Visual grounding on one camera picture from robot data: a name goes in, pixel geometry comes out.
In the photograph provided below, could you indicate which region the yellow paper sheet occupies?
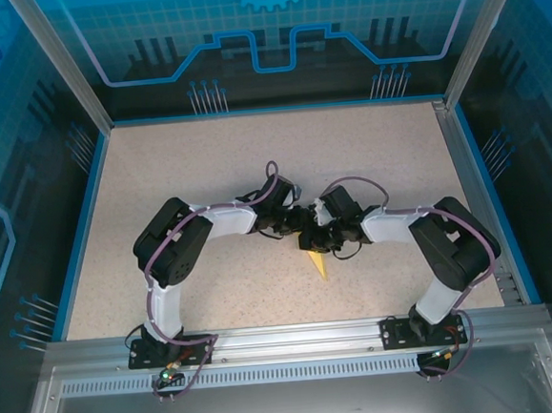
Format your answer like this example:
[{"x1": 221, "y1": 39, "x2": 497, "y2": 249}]
[{"x1": 306, "y1": 245, "x2": 332, "y2": 284}]

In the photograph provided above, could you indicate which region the blue table edge strip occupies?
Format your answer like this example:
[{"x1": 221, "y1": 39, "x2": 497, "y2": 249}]
[
  {"x1": 454, "y1": 97, "x2": 543, "y2": 310},
  {"x1": 35, "y1": 131, "x2": 126, "y2": 343}
]

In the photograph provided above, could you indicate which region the grey metal panel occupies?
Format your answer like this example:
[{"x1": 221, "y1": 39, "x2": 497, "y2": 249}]
[{"x1": 10, "y1": 327, "x2": 552, "y2": 413}]

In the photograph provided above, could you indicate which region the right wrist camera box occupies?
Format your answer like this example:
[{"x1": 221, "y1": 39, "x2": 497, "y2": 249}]
[{"x1": 309, "y1": 197, "x2": 332, "y2": 228}]

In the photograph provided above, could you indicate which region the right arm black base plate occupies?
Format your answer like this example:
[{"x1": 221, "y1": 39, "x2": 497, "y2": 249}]
[{"x1": 378, "y1": 310, "x2": 469, "y2": 351}]

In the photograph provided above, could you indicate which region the aluminium mounting rail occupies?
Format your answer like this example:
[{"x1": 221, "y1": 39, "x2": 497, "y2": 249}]
[{"x1": 45, "y1": 303, "x2": 551, "y2": 377}]

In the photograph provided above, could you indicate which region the aluminium side rail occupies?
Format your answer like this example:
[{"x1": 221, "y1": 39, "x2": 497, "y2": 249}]
[{"x1": 432, "y1": 94, "x2": 526, "y2": 312}]

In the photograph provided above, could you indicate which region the slotted grey cable duct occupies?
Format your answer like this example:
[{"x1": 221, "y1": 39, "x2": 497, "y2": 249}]
[{"x1": 59, "y1": 353, "x2": 426, "y2": 400}]

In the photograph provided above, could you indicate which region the cable connector with orange wires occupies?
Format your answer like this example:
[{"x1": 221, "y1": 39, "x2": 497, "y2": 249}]
[{"x1": 424, "y1": 343, "x2": 463, "y2": 364}]

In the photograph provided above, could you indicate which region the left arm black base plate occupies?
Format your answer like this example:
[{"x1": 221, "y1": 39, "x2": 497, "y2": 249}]
[{"x1": 126, "y1": 332, "x2": 216, "y2": 371}]

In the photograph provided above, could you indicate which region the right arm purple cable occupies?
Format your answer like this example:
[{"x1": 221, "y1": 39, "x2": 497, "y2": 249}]
[{"x1": 325, "y1": 164, "x2": 508, "y2": 389}]

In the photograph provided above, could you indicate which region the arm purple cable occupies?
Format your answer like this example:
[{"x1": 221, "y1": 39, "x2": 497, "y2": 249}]
[
  {"x1": 325, "y1": 164, "x2": 508, "y2": 389},
  {"x1": 133, "y1": 160, "x2": 299, "y2": 404}
]

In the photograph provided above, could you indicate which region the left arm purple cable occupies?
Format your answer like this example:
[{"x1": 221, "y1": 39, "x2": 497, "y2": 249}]
[{"x1": 133, "y1": 160, "x2": 299, "y2": 404}]

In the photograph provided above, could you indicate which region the cable connector with green light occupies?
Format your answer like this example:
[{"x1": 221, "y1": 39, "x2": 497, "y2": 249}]
[{"x1": 154, "y1": 361, "x2": 185, "y2": 385}]

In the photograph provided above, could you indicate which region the aluminium frame post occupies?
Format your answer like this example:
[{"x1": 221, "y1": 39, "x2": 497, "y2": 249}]
[
  {"x1": 436, "y1": 0, "x2": 540, "y2": 111},
  {"x1": 8, "y1": 0, "x2": 116, "y2": 140}
]

